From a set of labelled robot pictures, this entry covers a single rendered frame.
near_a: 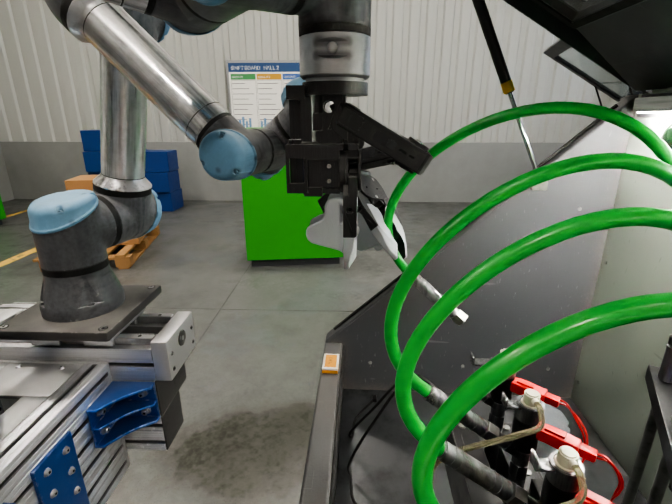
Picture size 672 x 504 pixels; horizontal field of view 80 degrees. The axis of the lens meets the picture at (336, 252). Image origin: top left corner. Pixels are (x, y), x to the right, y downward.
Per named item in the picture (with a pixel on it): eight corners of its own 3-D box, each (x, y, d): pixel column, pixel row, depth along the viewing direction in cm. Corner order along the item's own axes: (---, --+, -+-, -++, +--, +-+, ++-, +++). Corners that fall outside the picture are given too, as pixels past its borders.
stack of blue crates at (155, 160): (92, 211, 625) (76, 130, 586) (110, 205, 671) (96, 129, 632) (172, 212, 621) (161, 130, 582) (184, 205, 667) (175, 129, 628)
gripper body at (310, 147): (297, 188, 51) (294, 86, 47) (365, 189, 51) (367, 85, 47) (286, 200, 44) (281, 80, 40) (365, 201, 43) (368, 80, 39)
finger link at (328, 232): (308, 267, 50) (307, 193, 47) (356, 268, 50) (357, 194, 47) (305, 276, 47) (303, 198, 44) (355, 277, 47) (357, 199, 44)
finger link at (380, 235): (374, 274, 62) (351, 225, 66) (403, 254, 59) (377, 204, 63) (362, 274, 60) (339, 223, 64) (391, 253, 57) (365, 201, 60)
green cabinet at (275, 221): (335, 240, 484) (335, 127, 442) (344, 265, 402) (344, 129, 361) (255, 242, 474) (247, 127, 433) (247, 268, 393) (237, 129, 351)
